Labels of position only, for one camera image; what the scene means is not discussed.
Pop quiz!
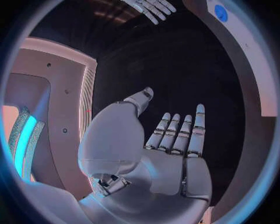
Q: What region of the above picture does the white task board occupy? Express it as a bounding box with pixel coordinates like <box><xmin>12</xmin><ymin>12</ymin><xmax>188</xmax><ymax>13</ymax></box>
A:
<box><xmin>182</xmin><ymin>0</ymin><xmax>279</xmax><ymax>224</ymax></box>

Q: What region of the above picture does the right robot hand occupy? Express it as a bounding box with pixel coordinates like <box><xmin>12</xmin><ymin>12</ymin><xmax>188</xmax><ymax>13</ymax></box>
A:
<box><xmin>120</xmin><ymin>0</ymin><xmax>177</xmax><ymax>25</ymax></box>

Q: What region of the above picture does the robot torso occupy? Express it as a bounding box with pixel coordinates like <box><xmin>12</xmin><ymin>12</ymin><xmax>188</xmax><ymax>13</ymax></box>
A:
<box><xmin>3</xmin><ymin>36</ymin><xmax>98</xmax><ymax>193</ymax></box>

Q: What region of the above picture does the blue round peg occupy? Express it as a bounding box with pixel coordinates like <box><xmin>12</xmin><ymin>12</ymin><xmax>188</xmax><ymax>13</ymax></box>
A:
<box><xmin>213</xmin><ymin>4</ymin><xmax>229</xmax><ymax>23</ymax></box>

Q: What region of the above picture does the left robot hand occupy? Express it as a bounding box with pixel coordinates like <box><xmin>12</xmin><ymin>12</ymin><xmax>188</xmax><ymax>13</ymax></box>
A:
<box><xmin>77</xmin><ymin>86</ymin><xmax>214</xmax><ymax>224</ymax></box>

